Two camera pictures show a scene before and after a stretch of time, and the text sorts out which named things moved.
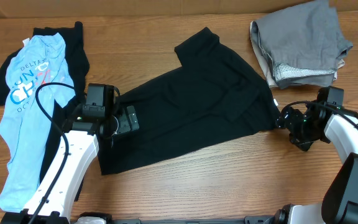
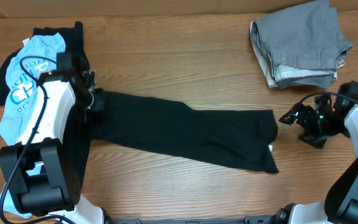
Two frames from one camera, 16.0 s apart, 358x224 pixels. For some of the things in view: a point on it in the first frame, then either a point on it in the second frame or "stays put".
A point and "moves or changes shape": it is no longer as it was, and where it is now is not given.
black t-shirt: x=212 y=95 moves or changes shape
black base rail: x=249 y=219 stays put
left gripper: x=125 y=124 to x=100 y=102
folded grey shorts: x=302 y=43 stays put
